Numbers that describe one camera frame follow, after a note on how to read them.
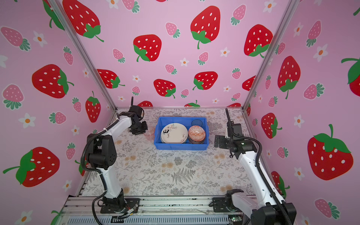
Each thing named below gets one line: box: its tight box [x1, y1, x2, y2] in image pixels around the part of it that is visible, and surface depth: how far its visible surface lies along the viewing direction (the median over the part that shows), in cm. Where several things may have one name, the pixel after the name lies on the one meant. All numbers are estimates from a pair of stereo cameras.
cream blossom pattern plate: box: [160, 122, 189, 144], surface depth 103 cm
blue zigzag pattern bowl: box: [187, 125, 206, 142], surface depth 95 cm
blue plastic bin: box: [153, 116, 210, 150], surface depth 99 cm
